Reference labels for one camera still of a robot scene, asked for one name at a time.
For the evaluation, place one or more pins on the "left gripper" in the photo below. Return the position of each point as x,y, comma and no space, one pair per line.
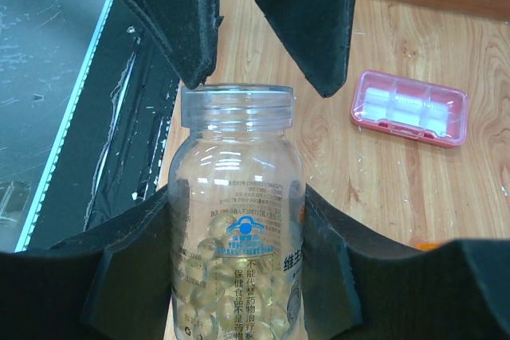
315,33

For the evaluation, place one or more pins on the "pink pill organizer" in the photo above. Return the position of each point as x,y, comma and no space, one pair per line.
414,109

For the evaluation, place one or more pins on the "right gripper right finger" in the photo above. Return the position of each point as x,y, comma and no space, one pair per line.
359,284

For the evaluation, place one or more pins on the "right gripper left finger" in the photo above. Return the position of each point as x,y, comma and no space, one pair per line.
109,282

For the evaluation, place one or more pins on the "orange pill box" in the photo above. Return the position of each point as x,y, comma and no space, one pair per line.
428,246

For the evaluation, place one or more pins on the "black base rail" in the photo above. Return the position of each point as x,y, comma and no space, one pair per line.
108,150

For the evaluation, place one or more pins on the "clear glass pill bottle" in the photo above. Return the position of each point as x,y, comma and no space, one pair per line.
236,195

